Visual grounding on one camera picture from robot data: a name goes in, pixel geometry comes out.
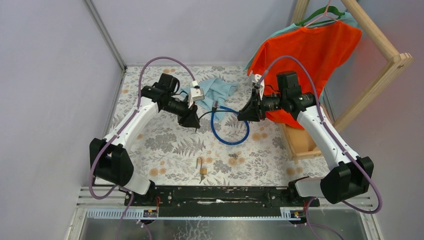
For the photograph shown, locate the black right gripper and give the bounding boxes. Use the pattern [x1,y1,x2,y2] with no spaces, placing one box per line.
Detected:
[237,88,286,123]

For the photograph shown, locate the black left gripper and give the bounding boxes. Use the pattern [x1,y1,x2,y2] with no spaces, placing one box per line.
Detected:
[160,96,200,129]

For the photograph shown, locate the blue cable lock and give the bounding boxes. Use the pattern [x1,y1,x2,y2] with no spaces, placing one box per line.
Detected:
[210,100,251,146]

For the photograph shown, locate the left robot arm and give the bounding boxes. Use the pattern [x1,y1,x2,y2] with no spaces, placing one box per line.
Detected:
[89,73,205,206]

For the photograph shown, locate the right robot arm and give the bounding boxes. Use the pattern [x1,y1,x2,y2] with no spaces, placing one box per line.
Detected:
[237,71,375,206]

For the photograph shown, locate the brass padlock with key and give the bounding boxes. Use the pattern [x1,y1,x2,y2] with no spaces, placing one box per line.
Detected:
[196,156,207,184]

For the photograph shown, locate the light blue towel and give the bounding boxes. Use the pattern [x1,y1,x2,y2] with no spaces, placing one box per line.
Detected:
[195,77,239,111]

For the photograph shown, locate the orange t-shirt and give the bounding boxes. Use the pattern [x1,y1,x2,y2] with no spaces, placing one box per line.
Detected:
[247,21,363,129]

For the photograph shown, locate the pink clothes hanger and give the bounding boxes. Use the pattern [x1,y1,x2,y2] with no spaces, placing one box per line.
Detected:
[304,0,338,28]

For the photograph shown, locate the green clothes hanger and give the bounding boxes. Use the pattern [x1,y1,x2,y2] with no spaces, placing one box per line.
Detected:
[295,5,345,27]

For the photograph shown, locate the wooden clothes rack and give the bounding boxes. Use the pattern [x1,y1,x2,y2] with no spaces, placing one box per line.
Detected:
[279,0,414,161]

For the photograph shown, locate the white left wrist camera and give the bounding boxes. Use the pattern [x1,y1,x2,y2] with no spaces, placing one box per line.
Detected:
[188,80,205,108]

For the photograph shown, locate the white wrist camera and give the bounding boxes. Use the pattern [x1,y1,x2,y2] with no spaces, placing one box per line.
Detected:
[248,73,265,99]
[188,80,205,108]

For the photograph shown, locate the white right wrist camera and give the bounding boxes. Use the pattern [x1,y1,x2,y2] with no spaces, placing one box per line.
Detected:
[248,73,265,99]

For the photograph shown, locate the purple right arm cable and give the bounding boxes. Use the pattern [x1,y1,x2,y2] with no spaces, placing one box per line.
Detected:
[258,55,383,240]

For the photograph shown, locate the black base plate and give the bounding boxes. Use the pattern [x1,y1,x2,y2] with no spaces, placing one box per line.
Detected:
[124,185,320,211]

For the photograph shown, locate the aluminium slotted rail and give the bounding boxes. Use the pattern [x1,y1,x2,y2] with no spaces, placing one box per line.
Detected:
[86,206,309,222]

